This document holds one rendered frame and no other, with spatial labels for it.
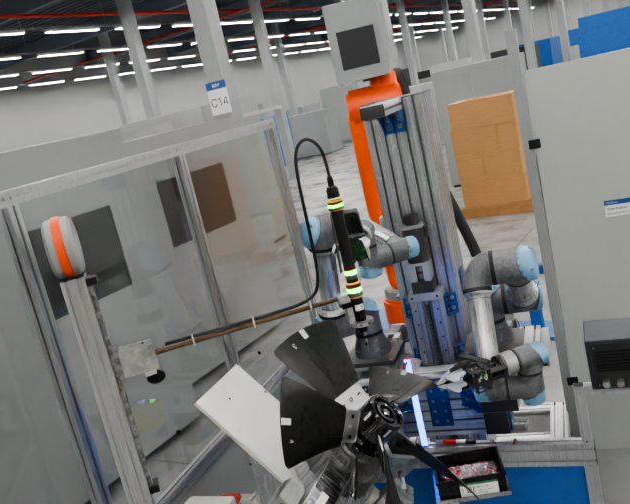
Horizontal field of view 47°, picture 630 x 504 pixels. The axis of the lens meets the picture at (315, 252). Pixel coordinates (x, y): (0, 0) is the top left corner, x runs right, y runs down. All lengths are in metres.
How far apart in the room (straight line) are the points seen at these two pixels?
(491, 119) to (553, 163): 6.39
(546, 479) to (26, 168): 3.31
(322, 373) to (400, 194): 1.05
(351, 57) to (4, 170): 2.85
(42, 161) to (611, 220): 3.21
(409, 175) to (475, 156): 7.28
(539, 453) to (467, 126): 7.95
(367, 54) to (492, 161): 4.54
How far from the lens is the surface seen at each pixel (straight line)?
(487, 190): 10.21
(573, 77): 3.64
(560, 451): 2.54
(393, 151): 2.91
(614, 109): 3.65
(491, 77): 12.63
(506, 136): 10.04
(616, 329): 2.34
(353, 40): 5.95
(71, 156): 4.79
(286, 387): 1.87
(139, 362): 1.96
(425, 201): 2.92
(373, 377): 2.34
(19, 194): 2.03
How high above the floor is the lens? 2.10
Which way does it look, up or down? 12 degrees down
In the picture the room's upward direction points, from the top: 13 degrees counter-clockwise
